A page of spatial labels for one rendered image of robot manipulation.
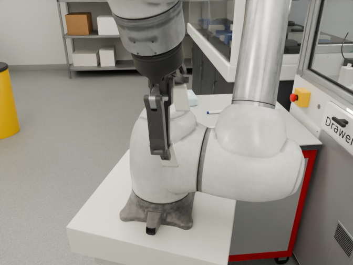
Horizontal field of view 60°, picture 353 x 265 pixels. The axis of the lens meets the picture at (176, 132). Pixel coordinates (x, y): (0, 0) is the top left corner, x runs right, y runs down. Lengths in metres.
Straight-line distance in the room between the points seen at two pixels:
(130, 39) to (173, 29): 0.05
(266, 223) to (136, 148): 1.01
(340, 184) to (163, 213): 0.81
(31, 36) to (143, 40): 5.09
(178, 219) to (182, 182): 0.11
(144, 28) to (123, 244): 0.51
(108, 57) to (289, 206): 3.82
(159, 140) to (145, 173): 0.25
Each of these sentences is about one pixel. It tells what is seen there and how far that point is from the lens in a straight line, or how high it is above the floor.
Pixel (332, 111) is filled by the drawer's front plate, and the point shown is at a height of 0.91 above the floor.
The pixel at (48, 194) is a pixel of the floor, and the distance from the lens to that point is 2.39.
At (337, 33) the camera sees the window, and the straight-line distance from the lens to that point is 1.40.
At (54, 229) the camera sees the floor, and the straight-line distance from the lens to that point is 2.09.
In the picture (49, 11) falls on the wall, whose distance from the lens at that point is 5.32.
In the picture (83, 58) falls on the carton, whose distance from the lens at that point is 4.94.
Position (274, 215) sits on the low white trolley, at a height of 0.38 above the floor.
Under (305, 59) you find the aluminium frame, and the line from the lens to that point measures 1.56.
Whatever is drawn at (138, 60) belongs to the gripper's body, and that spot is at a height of 1.27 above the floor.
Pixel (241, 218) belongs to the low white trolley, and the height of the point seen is 0.37.
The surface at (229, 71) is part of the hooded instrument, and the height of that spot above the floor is 0.87.
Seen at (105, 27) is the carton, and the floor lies 0.73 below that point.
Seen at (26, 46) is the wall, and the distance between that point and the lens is 5.53.
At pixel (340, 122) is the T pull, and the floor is 0.91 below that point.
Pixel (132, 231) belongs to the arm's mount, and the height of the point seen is 0.84.
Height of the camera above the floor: 1.37
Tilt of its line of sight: 27 degrees down
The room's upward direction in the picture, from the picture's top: straight up
